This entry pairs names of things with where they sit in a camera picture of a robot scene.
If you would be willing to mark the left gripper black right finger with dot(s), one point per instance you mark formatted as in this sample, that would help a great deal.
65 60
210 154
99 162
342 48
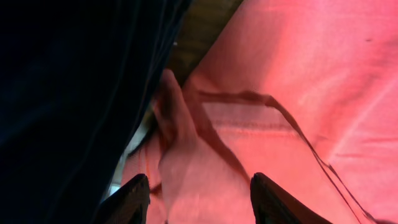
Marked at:
273 205

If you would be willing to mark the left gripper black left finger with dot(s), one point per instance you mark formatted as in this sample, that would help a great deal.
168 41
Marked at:
128 205

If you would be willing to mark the orange red t-shirt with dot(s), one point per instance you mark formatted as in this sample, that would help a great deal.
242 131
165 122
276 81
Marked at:
304 92

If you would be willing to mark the folded navy blue shirt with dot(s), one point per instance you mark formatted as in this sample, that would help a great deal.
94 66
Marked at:
76 79

